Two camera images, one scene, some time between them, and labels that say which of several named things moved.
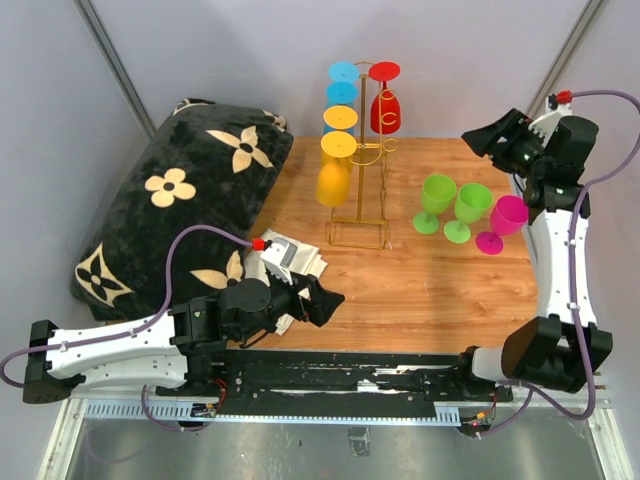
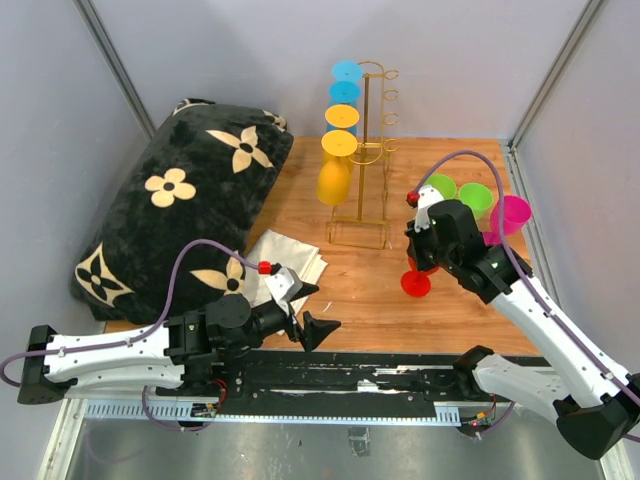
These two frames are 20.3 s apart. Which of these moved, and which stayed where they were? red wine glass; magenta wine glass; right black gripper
Moved: red wine glass; right black gripper
Stayed: magenta wine glass
